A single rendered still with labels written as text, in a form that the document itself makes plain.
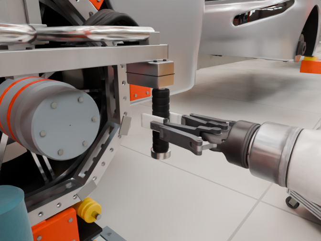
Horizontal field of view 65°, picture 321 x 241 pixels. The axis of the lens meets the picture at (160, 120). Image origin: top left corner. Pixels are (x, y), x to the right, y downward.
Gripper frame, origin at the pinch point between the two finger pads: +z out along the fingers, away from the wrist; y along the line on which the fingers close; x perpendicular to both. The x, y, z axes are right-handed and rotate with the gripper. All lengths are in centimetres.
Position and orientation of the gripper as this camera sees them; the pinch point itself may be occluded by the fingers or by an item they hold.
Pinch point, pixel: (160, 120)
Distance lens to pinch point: 52.6
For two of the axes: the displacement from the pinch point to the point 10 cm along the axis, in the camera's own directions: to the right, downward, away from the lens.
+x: 0.0, -9.5, -3.2
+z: -7.5, -2.1, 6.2
